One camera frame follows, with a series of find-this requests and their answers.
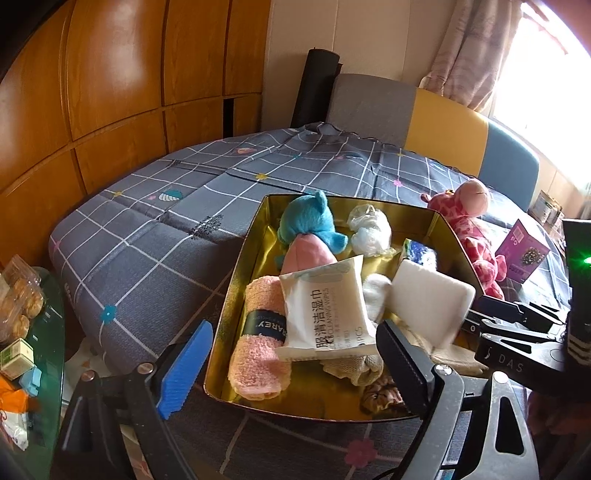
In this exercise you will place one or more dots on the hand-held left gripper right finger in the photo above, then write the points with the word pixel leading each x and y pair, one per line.
pixel 401 364

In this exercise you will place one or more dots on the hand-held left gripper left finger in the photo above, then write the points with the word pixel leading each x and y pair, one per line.
pixel 184 369

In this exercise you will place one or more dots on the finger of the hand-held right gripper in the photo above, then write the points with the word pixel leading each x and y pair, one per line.
pixel 512 310
pixel 512 355

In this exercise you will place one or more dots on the tiger striped small toy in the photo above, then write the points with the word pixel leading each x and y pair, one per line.
pixel 378 397

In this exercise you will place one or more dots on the cream cloth bundle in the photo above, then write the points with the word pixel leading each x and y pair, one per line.
pixel 351 369

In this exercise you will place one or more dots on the white socks bundle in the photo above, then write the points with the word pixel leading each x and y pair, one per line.
pixel 376 295

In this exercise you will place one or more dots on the pink towel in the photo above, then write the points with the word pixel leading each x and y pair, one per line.
pixel 258 364

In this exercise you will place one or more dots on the white sponge block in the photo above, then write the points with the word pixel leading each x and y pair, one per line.
pixel 429 295

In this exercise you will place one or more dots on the white wet wipes pack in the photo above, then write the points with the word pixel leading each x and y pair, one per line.
pixel 323 304

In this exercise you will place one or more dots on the blue tissue pack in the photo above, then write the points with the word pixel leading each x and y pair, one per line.
pixel 418 253

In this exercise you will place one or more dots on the gold tin box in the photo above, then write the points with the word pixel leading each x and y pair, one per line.
pixel 263 258

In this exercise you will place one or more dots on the white plastic bag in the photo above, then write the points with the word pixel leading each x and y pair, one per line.
pixel 369 230

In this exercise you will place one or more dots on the teal plush bear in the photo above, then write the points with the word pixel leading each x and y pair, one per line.
pixel 304 217

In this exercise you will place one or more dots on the purple carton box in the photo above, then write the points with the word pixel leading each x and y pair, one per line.
pixel 521 249

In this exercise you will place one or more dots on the metal milk powder can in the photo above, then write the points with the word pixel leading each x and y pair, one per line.
pixel 544 205

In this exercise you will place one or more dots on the pink giraffe plush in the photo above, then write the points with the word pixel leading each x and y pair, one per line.
pixel 466 221

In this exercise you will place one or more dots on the green glass side table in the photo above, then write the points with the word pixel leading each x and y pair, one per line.
pixel 46 332

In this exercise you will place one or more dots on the grey checked bed sheet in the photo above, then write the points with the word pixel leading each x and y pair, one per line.
pixel 138 230

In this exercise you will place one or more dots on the small green white box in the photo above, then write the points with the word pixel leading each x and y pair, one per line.
pixel 16 357

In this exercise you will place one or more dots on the orange packet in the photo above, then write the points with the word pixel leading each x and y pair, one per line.
pixel 14 399

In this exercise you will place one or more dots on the clear pastry container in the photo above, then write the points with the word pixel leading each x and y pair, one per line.
pixel 21 300

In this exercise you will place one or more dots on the white packet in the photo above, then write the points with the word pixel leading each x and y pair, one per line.
pixel 14 431

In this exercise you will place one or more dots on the bright window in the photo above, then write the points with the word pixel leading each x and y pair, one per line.
pixel 554 92

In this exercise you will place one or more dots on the grey yellow blue headboard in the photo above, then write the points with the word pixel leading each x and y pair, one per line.
pixel 438 124

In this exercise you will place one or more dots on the beige patterned curtain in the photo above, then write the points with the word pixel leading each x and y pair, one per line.
pixel 471 46

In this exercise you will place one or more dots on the black rolled mat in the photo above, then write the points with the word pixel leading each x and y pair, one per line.
pixel 316 87

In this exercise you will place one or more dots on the wooden wardrobe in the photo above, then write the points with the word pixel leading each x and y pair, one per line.
pixel 115 69

